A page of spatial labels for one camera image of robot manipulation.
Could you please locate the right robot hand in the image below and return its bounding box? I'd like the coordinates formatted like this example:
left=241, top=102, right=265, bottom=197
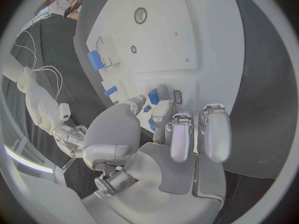
left=51, top=124, right=89, bottom=158

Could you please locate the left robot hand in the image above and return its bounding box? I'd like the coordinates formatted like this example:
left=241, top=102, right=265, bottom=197
left=81, top=84, right=233, bottom=224

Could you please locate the white task board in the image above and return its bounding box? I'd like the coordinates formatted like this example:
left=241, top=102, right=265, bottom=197
left=85, top=0, right=246, bottom=133

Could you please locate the blue cylinder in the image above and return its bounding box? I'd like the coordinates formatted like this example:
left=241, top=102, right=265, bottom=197
left=103, top=86, right=118, bottom=98

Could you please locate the large blue block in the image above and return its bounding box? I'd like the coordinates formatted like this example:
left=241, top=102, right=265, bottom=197
left=86, top=50, right=106, bottom=72

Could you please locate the person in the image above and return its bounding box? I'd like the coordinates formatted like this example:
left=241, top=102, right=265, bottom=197
left=43, top=0, right=92, bottom=21

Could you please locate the white cable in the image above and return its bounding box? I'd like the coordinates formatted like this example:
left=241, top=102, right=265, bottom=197
left=13, top=29, right=39, bottom=71
left=31, top=65, right=64, bottom=100

